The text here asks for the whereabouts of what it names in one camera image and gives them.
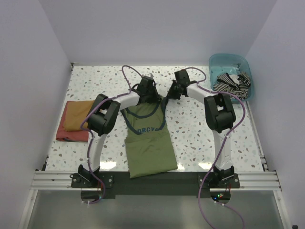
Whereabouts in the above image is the folded rust red tank top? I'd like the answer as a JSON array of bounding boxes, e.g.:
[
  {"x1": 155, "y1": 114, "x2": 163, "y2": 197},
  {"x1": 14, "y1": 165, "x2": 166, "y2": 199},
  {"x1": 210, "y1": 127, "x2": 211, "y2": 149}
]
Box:
[{"x1": 56, "y1": 116, "x2": 89, "y2": 142}]

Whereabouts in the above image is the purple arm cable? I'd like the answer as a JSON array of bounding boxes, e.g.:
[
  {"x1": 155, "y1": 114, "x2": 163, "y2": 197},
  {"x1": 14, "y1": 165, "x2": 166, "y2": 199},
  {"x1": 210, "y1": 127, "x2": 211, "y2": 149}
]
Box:
[
  {"x1": 80, "y1": 65, "x2": 153, "y2": 206},
  {"x1": 183, "y1": 66, "x2": 247, "y2": 229}
]

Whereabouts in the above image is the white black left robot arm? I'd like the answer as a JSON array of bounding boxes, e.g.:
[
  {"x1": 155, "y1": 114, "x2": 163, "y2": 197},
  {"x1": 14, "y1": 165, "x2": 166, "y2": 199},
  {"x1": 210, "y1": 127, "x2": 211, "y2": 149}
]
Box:
[{"x1": 78, "y1": 76, "x2": 161, "y2": 187}]

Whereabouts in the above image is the olive green tank top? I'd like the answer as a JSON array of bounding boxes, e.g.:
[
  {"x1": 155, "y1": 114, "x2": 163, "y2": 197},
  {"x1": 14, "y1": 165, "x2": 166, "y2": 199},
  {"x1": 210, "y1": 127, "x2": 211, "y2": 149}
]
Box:
[{"x1": 121, "y1": 97, "x2": 178, "y2": 178}]

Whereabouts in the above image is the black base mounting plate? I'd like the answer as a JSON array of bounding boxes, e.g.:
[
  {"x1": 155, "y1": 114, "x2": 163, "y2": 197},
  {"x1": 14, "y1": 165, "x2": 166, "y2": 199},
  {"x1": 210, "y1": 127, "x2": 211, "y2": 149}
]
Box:
[{"x1": 70, "y1": 172, "x2": 241, "y2": 200}]

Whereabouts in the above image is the translucent blue plastic bin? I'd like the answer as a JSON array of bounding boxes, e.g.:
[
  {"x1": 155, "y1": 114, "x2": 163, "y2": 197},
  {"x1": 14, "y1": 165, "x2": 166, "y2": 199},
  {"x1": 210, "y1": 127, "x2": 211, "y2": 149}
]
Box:
[{"x1": 209, "y1": 53, "x2": 254, "y2": 102}]

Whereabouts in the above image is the folded mustard orange tank top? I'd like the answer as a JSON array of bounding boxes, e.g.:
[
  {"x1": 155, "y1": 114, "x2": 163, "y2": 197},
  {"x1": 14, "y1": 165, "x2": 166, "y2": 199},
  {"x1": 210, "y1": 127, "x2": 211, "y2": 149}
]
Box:
[{"x1": 63, "y1": 101, "x2": 94, "y2": 131}]

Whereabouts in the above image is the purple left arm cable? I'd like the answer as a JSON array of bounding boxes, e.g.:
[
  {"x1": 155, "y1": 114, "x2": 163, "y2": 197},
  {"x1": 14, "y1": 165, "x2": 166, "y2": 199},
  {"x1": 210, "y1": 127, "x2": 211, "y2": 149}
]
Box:
[{"x1": 80, "y1": 65, "x2": 153, "y2": 206}]

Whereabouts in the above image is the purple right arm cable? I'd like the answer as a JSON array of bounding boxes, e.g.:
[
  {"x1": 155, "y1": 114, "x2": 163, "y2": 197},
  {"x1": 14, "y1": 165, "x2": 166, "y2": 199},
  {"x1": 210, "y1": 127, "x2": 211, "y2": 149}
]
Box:
[{"x1": 183, "y1": 66, "x2": 247, "y2": 229}]

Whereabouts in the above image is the aluminium front frame rail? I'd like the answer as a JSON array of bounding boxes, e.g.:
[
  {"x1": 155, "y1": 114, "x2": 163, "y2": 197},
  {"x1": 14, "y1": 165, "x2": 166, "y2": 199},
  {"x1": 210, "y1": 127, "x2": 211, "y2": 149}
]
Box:
[{"x1": 30, "y1": 171, "x2": 282, "y2": 191}]

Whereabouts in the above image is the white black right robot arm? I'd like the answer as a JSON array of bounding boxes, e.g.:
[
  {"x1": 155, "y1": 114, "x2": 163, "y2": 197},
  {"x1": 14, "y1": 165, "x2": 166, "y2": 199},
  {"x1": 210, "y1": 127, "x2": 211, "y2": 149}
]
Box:
[{"x1": 167, "y1": 69, "x2": 236, "y2": 187}]

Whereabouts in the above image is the black white striped tank top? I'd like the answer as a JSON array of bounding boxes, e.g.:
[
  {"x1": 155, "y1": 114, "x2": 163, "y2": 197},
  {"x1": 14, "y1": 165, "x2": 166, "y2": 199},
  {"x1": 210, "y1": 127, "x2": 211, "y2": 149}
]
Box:
[{"x1": 213, "y1": 72, "x2": 251, "y2": 100}]

